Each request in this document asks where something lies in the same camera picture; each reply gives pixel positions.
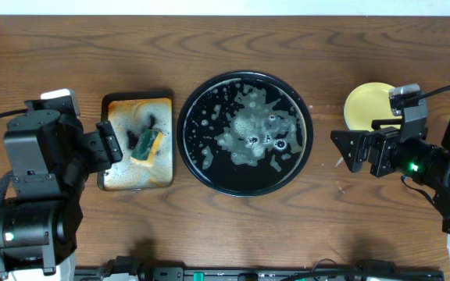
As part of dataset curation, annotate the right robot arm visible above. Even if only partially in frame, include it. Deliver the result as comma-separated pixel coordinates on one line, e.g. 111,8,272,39
330,100,450,259

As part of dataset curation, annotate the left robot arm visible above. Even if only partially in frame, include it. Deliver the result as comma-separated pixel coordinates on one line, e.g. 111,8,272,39
0,96,123,279

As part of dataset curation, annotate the black round tray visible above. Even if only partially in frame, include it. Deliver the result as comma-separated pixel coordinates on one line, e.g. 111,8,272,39
177,71,314,197

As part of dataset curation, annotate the yellow plate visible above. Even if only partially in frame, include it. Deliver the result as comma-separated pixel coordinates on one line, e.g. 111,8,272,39
344,82,400,131

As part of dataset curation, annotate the black rectangular soapy tray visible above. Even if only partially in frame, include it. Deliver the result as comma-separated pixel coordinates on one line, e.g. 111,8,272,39
97,90,174,191

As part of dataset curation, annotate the yellow green sponge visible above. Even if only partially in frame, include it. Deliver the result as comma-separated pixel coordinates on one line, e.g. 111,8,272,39
130,129,164,166

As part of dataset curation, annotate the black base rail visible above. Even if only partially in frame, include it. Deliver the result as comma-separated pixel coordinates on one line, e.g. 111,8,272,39
73,257,445,281

